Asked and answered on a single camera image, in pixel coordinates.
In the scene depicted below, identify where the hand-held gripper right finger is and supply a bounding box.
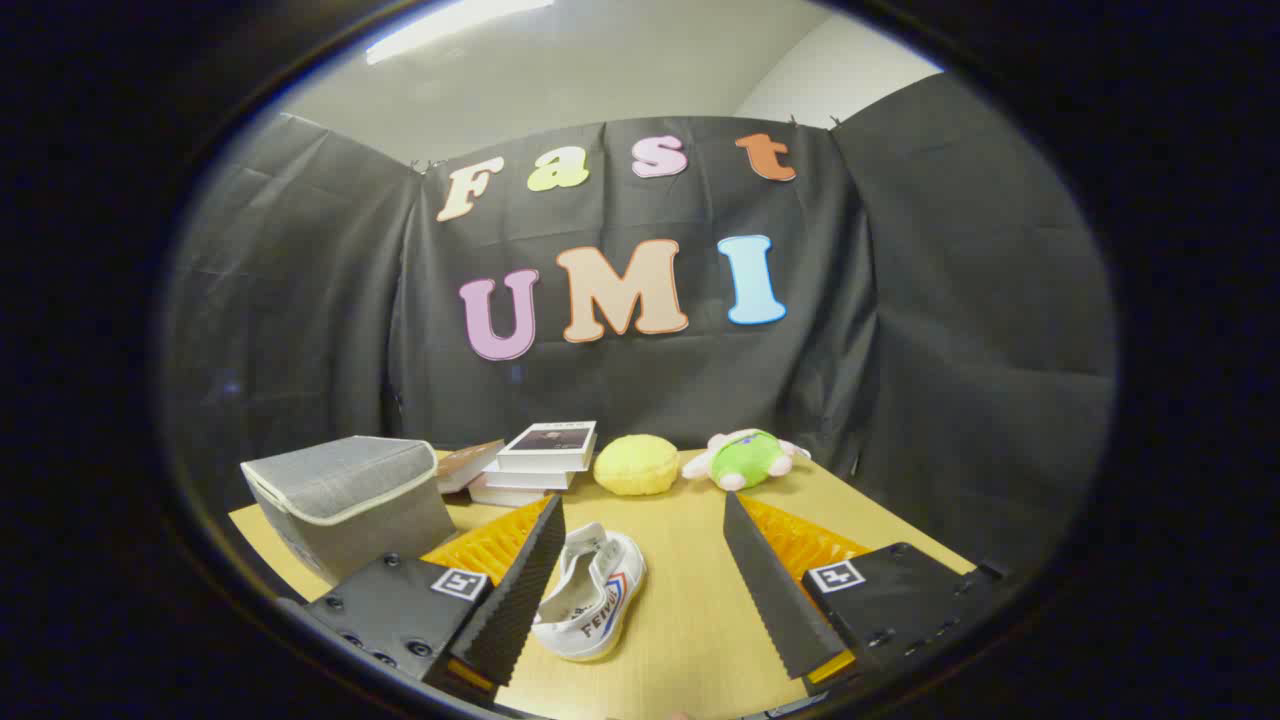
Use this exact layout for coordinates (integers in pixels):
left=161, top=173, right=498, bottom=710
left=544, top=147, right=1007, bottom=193
left=722, top=490, right=1011, bottom=696

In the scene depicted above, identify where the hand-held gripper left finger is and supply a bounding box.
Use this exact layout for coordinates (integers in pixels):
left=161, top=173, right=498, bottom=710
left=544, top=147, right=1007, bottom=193
left=300, top=493, right=567, bottom=709

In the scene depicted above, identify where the white striped canvas shoe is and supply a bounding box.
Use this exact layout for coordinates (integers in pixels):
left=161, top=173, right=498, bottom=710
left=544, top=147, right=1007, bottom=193
left=533, top=522, right=648, bottom=663

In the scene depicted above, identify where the grey fabric storage box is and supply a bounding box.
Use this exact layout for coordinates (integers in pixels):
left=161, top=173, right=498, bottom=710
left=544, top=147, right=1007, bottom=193
left=240, top=435, right=458, bottom=586

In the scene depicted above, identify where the green and pink plush toy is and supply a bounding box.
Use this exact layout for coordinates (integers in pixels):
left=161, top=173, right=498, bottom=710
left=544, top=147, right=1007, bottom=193
left=682, top=428, right=811, bottom=492

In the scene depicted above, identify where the brown book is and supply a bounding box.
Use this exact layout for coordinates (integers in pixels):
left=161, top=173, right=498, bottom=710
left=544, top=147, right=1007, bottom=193
left=437, top=440, right=506, bottom=494

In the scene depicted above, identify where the white book with portrait cover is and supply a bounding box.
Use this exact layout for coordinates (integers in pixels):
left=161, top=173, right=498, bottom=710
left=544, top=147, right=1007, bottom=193
left=497, top=421, right=598, bottom=473

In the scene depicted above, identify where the yellow round plush toy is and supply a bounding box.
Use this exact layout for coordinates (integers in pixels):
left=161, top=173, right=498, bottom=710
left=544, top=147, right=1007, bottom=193
left=593, top=434, right=681, bottom=497

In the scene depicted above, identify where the black backdrop cloth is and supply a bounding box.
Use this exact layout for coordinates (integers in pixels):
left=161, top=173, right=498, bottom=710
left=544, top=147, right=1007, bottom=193
left=165, top=72, right=1118, bottom=571

